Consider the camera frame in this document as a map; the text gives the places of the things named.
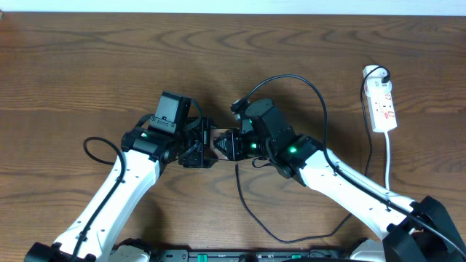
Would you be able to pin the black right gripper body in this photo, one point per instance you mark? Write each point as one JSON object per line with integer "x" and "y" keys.
{"x": 247, "y": 145}

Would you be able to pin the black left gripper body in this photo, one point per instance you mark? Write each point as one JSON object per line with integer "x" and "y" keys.
{"x": 196, "y": 141}

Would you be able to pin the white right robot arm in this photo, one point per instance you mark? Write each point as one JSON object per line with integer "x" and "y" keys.
{"x": 407, "y": 230}

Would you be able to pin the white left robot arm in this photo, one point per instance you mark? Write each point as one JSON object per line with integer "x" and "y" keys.
{"x": 168, "y": 135}

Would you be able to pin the white power strip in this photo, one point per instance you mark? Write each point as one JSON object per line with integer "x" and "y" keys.
{"x": 377, "y": 88}

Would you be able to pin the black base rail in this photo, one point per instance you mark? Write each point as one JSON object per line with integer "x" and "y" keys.
{"x": 233, "y": 255}

